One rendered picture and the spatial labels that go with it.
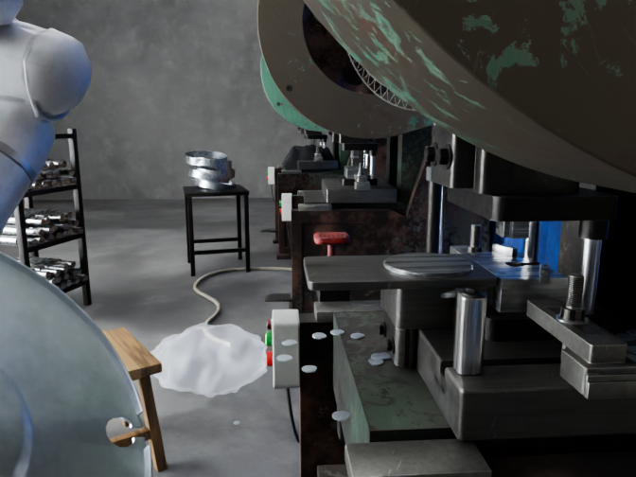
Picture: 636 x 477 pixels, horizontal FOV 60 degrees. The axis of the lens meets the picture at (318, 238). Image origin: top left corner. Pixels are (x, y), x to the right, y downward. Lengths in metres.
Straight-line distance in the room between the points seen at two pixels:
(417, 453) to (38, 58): 0.66
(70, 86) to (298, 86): 1.33
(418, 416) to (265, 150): 6.78
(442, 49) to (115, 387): 0.32
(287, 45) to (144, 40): 5.58
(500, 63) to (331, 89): 1.79
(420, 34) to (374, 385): 0.53
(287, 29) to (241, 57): 5.32
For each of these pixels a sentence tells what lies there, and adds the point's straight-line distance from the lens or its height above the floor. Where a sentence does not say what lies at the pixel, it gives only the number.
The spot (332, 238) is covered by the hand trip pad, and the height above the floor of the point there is 0.76.
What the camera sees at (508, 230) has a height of 0.83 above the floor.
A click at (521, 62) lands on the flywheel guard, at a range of 0.30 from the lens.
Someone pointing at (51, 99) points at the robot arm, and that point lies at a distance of 0.83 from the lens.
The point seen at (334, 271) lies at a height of 0.78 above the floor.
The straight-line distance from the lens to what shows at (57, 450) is 0.40.
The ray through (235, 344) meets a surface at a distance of 2.09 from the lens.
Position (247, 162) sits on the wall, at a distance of 7.37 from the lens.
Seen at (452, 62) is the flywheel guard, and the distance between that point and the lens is 0.29.
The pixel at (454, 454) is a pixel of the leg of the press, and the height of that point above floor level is 0.64.
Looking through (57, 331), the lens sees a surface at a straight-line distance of 0.44.
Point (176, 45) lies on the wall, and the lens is 7.50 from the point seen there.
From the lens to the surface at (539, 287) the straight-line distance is 0.78.
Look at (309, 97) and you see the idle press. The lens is 2.06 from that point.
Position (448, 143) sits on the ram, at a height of 0.95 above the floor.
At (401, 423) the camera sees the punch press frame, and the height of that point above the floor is 0.65.
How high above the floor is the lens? 0.98
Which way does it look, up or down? 12 degrees down
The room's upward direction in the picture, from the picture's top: straight up
